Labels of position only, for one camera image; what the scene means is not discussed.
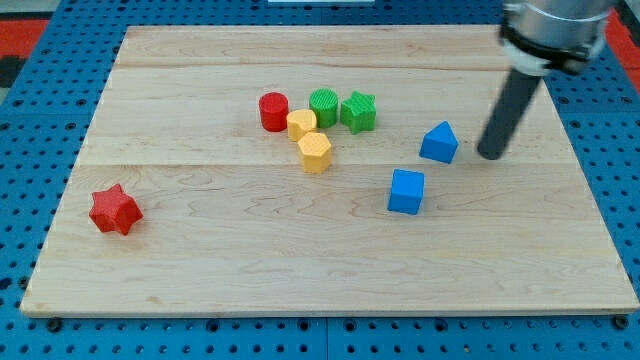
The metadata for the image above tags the blue cube block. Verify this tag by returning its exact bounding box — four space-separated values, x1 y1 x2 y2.
387 169 425 215

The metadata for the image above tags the blue triangle block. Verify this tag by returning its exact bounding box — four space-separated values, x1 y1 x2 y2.
419 121 459 164

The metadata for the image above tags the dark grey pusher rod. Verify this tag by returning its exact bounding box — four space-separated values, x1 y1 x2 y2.
476 69 542 160

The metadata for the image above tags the yellow hexagon block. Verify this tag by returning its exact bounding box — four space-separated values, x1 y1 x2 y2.
297 132 332 174

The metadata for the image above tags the yellow heart block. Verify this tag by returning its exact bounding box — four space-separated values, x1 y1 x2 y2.
286 109 317 142

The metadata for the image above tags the green cylinder block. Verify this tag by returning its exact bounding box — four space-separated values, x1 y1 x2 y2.
309 88 339 128

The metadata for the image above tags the red star block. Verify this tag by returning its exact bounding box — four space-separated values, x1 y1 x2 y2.
89 184 143 235

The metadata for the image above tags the green star block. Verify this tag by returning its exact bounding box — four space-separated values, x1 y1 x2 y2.
340 91 377 134

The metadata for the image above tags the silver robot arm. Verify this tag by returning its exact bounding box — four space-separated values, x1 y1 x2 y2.
499 0 617 77

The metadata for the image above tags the wooden board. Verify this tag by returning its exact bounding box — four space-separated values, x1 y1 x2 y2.
21 25 639 318

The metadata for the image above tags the red cylinder block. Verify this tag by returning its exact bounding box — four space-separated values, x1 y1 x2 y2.
258 92 289 132

